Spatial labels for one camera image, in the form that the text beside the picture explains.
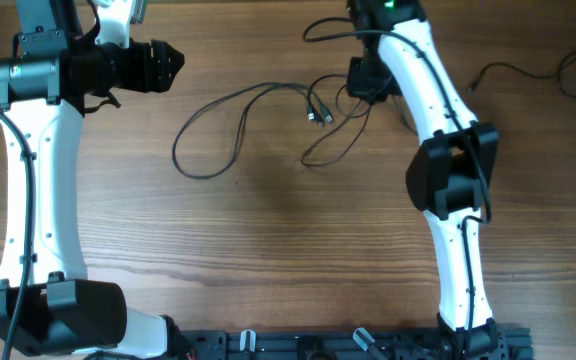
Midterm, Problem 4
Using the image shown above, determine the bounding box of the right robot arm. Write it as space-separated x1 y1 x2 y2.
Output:
347 1 499 359

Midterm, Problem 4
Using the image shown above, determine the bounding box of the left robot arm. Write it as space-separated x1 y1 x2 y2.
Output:
0 0 196 359

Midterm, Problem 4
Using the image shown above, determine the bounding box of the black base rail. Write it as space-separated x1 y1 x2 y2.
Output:
87 327 534 360

